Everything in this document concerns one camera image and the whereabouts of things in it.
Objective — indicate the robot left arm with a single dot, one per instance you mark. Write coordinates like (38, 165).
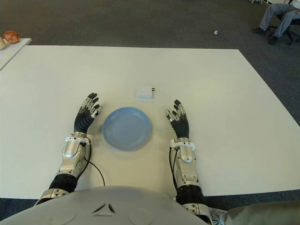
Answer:
(70, 154)

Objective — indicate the grey robot torso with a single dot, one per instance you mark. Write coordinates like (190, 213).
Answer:
(105, 206)

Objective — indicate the beige round bread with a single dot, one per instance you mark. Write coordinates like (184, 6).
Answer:
(2, 43)

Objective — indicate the seated person legs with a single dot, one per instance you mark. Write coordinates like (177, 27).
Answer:
(269, 14)

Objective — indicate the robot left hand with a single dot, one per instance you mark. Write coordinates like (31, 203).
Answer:
(82, 122)

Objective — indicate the black office chair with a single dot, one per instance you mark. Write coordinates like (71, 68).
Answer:
(289, 35)

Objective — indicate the blue plate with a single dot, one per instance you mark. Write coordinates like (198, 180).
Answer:
(126, 129)

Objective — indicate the brown round bread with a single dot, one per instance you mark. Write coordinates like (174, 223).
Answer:
(11, 37)

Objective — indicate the olive grey cloth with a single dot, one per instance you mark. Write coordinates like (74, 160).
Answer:
(262, 213)

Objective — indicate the white charger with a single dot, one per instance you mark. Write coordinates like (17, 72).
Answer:
(144, 93)

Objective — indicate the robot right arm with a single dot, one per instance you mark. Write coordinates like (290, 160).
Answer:
(187, 161)

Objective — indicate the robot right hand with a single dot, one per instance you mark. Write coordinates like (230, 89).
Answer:
(181, 126)

